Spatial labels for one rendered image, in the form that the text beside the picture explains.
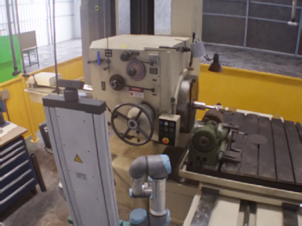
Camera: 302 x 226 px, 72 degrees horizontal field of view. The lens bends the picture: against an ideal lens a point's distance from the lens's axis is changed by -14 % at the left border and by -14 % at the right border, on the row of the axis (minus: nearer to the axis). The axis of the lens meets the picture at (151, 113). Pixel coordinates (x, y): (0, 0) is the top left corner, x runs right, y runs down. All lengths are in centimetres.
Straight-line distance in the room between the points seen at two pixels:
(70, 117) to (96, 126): 15
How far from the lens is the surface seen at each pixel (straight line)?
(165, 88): 190
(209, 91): 439
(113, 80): 201
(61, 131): 123
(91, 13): 294
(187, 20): 244
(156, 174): 141
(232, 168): 199
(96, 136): 111
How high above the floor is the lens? 217
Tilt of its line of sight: 25 degrees down
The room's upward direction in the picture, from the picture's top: straight up
